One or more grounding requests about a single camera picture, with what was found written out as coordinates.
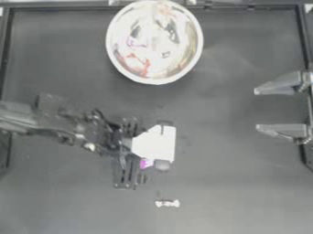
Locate magenta white candy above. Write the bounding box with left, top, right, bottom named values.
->
left=140, top=157, right=157, bottom=169

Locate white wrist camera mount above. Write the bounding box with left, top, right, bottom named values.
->
left=130, top=123, right=178, bottom=163

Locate pale purple candy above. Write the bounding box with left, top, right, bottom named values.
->
left=125, top=36, right=152, bottom=49

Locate steel bowl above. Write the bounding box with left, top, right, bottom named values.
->
left=106, top=0, right=206, bottom=86

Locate black table frame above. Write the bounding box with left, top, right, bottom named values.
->
left=0, top=0, right=313, bottom=92

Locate red white candy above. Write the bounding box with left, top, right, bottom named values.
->
left=121, top=52, right=156, bottom=77

